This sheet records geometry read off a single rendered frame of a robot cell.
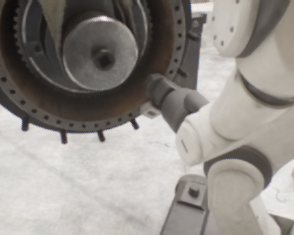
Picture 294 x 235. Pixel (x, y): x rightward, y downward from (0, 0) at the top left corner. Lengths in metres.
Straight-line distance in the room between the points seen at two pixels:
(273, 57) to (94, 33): 0.31
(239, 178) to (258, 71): 0.31
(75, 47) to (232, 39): 0.31
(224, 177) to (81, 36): 0.38
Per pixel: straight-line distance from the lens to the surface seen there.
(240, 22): 0.20
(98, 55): 0.43
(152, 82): 0.53
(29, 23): 0.59
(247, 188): 0.52
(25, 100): 0.55
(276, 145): 0.51
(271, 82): 0.23
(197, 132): 0.35
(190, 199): 0.99
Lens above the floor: 1.00
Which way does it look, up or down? 34 degrees down
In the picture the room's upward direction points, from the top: 2 degrees counter-clockwise
